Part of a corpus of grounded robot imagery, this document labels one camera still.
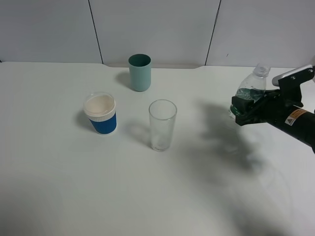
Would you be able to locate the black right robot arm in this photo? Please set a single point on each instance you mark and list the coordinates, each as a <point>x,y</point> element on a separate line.
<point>302,130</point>

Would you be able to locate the blue sleeved paper cup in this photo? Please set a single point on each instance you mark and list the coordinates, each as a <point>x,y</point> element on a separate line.
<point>100,108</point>

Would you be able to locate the clear green labelled water bottle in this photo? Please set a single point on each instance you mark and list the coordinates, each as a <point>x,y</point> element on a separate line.
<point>253,87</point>

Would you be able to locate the clear tall drinking glass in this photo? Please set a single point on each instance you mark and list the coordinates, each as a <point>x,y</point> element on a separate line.
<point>162,116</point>

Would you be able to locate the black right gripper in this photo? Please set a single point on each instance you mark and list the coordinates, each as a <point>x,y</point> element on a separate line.
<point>271,110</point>

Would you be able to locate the teal plastic cup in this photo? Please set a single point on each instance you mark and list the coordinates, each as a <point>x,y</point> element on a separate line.
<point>140,72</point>

